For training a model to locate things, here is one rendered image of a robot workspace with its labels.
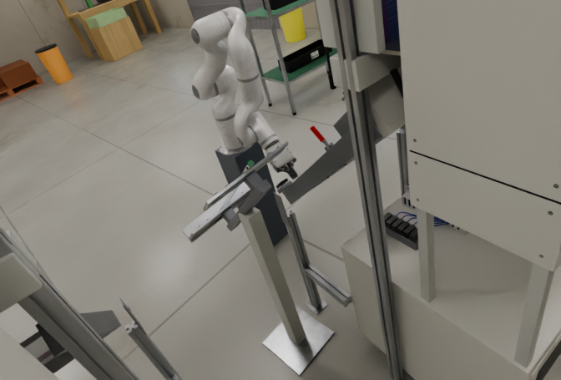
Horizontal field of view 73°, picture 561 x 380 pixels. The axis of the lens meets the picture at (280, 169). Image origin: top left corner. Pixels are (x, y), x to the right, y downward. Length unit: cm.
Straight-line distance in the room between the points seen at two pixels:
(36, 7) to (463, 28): 984
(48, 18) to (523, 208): 998
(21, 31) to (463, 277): 969
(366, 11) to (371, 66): 12
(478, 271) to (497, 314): 15
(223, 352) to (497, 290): 130
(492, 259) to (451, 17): 89
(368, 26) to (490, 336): 87
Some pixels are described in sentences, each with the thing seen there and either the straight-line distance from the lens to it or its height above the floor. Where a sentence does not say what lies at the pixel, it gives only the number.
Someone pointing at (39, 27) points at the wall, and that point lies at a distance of 1021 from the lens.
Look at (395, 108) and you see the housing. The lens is 96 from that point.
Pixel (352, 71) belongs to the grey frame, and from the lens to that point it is 84.
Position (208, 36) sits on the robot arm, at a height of 135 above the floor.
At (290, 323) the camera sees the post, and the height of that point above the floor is 19.
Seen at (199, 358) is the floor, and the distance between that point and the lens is 211.
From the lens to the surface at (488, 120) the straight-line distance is 75.
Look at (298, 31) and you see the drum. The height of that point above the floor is 14.
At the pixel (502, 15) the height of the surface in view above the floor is 147.
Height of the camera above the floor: 167
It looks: 34 degrees down
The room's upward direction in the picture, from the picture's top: 17 degrees counter-clockwise
